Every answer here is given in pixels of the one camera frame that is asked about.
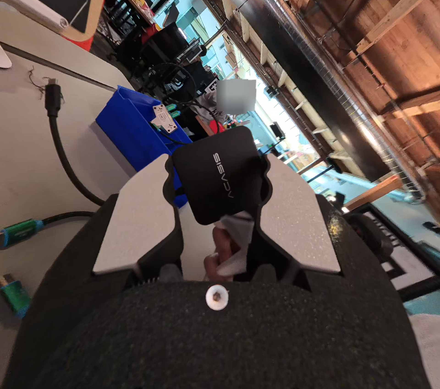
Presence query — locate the blue plastic bin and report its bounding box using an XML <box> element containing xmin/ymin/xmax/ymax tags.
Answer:
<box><xmin>96</xmin><ymin>86</ymin><xmax>193</xmax><ymax>209</ymax></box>

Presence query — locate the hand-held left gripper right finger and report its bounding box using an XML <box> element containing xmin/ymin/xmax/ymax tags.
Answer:
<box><xmin>254</xmin><ymin>154</ymin><xmax>341</xmax><ymax>281</ymax></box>

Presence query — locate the black office chair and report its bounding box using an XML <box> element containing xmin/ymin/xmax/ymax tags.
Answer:
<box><xmin>141</xmin><ymin>23</ymin><xmax>188</xmax><ymax>63</ymax></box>

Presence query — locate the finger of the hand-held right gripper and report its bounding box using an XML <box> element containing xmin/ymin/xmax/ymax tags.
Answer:
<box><xmin>217</xmin><ymin>212</ymin><xmax>256</xmax><ymax>276</ymax></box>

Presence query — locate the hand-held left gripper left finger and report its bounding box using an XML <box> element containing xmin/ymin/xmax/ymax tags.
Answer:
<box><xmin>93</xmin><ymin>154</ymin><xmax>184</xmax><ymax>281</ymax></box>

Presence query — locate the person's white shirt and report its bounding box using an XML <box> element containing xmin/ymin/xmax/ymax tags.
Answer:
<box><xmin>411</xmin><ymin>313</ymin><xmax>440</xmax><ymax>389</ymax></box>

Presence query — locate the grey HDMI switch box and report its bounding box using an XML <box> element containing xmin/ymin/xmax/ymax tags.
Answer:
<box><xmin>151</xmin><ymin>104</ymin><xmax>179</xmax><ymax>133</ymax></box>

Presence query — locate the small black adapter box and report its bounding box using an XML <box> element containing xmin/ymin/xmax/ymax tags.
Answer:
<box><xmin>172</xmin><ymin>126</ymin><xmax>267</xmax><ymax>226</ymax></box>

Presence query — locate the orange traffic cone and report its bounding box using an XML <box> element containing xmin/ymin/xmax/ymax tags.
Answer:
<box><xmin>81</xmin><ymin>30</ymin><xmax>104</xmax><ymax>52</ymax></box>

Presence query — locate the thin dark thread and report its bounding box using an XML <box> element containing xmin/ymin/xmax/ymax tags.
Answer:
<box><xmin>27</xmin><ymin>66</ymin><xmax>47</xmax><ymax>99</ymax></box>

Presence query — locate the thick black adapter cable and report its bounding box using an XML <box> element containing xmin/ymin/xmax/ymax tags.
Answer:
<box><xmin>44</xmin><ymin>77</ymin><xmax>105</xmax><ymax>207</ymax></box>

